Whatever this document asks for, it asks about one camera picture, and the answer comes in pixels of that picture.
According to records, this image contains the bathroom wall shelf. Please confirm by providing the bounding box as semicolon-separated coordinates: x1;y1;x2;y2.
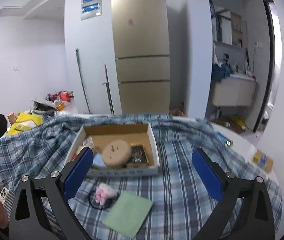
210;4;244;47

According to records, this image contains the blue plaid cloth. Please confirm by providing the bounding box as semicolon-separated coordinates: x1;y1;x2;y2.
0;114;283;239

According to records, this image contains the blue lighter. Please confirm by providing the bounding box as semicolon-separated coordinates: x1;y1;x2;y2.
216;132;233;147

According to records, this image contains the blue clothes pile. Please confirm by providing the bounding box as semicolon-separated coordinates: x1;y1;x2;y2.
211;63;234;82

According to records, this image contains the blue tissue pack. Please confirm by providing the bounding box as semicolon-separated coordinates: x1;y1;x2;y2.
92;153;107;169

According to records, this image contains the wall electrical panel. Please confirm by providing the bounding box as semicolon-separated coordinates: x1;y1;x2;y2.
81;0;102;21

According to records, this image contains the pink white plush hair tie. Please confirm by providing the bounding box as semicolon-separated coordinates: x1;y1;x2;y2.
88;182;119;210

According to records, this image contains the red white cigarette pack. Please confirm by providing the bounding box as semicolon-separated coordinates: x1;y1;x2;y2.
73;145;87;160

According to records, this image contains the yellow cigarette pack on table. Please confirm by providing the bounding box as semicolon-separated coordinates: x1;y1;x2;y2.
252;150;274;173

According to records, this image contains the white usb cable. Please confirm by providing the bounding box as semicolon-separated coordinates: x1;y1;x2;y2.
83;135;97;153

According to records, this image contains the smartphone white case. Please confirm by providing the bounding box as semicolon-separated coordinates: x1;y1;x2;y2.
0;186;16;218

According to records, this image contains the grey mop handle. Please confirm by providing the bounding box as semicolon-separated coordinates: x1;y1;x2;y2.
75;48;92;114

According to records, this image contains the beige round plush cushion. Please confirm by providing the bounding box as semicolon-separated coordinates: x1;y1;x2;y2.
102;140;132;167

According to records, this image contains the yellow plastic bag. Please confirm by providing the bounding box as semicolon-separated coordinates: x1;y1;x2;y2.
6;113;43;135

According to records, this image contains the grey folded bag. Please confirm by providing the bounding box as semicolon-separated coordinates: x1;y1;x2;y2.
31;99;57;112

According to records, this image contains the shallow cardboard box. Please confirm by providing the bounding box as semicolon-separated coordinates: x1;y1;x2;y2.
63;122;160;177

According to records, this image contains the red snack bag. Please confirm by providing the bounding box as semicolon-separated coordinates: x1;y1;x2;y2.
46;91;73;102

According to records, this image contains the gold three-door refrigerator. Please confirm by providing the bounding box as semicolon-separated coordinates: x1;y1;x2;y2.
111;0;170;114

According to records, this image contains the beige bathroom vanity cabinet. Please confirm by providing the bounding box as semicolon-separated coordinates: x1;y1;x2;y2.
210;74;256;107

